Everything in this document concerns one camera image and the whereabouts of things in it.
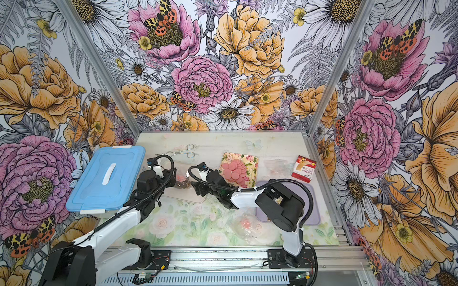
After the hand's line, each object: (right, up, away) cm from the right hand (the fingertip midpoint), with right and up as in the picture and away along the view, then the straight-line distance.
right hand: (198, 182), depth 89 cm
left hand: (-12, +4, -2) cm, 13 cm away
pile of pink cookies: (+18, +3, +12) cm, 22 cm away
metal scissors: (-10, +13, +23) cm, 28 cm away
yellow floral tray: (+28, +7, +17) cm, 33 cm away
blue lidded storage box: (-37, +3, -10) cm, 39 cm away
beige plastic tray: (-8, -5, +4) cm, 10 cm away
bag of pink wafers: (-9, 0, +3) cm, 9 cm away
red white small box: (+56, +5, +11) cm, 57 cm away
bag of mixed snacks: (+24, -18, -9) cm, 32 cm away
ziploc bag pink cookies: (+42, +5, +16) cm, 46 cm away
